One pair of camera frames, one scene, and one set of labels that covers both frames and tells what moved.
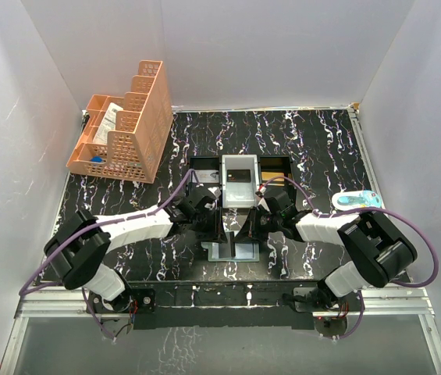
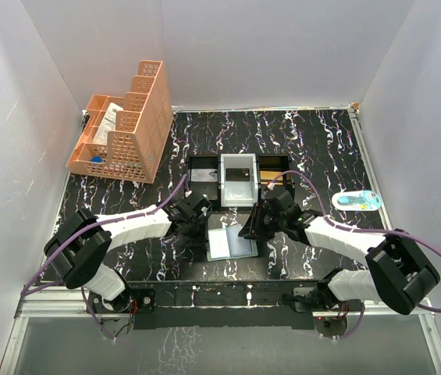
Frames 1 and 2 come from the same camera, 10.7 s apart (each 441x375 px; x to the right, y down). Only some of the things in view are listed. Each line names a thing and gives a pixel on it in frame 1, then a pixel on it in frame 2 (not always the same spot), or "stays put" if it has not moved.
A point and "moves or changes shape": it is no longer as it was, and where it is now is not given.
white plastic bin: x=240 y=180 stays put
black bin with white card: x=207 y=170 stays put
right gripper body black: x=261 y=223 stays put
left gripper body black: x=207 y=226 to x=196 y=234
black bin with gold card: x=275 y=166 stays put
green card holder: x=232 y=252 moves or changes shape
